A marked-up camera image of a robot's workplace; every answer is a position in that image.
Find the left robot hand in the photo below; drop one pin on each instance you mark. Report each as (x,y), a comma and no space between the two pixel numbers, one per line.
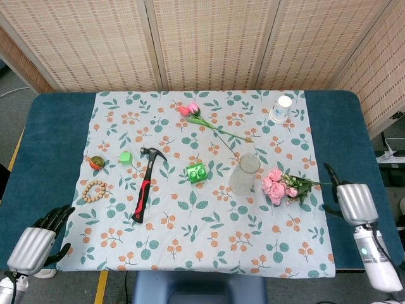
(30,244)

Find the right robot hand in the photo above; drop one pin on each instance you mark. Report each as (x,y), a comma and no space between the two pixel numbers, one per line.
(356,199)

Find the pink rose bouquet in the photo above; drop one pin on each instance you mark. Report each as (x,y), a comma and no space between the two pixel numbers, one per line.
(278,188)

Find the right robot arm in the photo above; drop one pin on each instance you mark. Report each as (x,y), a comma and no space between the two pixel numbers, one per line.
(375,259)

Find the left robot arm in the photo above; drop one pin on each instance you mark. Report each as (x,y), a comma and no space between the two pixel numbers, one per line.
(9,289)

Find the textured clear glass vase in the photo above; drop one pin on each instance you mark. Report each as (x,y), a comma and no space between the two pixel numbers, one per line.
(244,175)

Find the pink and red rose stems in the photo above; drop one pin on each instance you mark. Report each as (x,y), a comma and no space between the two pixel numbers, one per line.
(202,122)

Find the white power strip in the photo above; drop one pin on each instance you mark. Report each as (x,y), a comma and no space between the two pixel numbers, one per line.
(390,156)

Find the orange and green ball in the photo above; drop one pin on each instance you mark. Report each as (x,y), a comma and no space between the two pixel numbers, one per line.
(97,162)

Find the white paper cup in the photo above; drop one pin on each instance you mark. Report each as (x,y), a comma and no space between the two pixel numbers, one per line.
(280,109)

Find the green cube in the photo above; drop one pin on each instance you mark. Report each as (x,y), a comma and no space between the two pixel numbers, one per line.
(126,158)

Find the black and red claw hammer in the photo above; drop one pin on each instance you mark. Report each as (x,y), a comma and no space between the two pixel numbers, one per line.
(148,182)

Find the floral print tablecloth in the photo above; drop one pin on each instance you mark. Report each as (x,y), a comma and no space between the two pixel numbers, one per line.
(202,196)

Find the green toy building brick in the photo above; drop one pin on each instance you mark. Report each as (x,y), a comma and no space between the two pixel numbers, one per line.
(196,173)

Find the woven folding screen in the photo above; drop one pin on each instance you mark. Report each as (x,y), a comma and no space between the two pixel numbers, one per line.
(202,44)

